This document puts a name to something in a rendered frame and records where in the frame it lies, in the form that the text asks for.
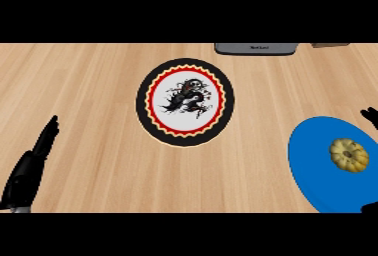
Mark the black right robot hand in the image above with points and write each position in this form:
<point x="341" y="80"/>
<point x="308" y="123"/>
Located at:
<point x="373" y="115"/>

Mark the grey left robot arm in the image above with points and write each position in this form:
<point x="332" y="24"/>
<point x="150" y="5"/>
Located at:
<point x="20" y="210"/>

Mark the grey appliance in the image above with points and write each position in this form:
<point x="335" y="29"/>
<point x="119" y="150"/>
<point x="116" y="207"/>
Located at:
<point x="256" y="49"/>

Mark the black rimmed patterned plate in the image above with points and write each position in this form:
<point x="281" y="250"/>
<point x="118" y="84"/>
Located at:
<point x="185" y="102"/>

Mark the brown wooden block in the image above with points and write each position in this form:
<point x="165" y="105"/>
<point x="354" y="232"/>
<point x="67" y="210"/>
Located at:
<point x="330" y="44"/>

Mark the yellow squash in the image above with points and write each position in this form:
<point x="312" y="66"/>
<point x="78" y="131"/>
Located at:
<point x="349" y="155"/>

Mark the blue plate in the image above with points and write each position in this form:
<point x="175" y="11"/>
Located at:
<point x="315" y="166"/>

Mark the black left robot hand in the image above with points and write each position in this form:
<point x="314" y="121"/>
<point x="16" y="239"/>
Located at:
<point x="25" y="176"/>

